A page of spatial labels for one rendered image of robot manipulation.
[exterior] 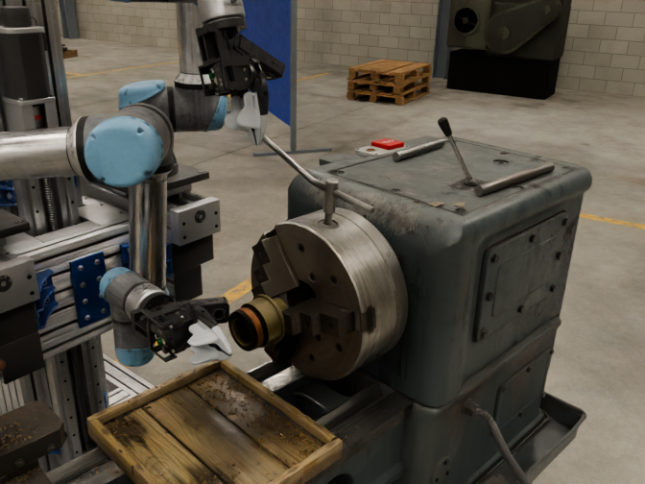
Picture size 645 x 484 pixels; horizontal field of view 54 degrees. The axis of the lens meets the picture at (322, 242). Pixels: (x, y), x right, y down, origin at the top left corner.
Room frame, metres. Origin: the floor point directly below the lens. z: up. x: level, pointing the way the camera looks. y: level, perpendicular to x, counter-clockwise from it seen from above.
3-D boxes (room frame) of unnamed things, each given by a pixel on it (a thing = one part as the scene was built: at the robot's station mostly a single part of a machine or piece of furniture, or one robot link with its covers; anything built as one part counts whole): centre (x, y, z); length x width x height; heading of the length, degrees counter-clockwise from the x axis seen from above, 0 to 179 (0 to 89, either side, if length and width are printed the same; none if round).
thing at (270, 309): (0.98, 0.11, 1.08); 0.09 x 0.09 x 0.09; 45
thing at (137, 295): (1.03, 0.32, 1.08); 0.08 x 0.05 x 0.08; 135
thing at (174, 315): (0.97, 0.27, 1.08); 0.12 x 0.09 x 0.08; 45
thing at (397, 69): (9.36, -0.93, 0.22); 1.25 x 0.86 x 0.44; 152
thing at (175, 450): (0.90, 0.19, 0.89); 0.36 x 0.30 x 0.04; 45
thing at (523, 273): (1.38, -0.27, 1.06); 0.59 x 0.48 x 0.39; 135
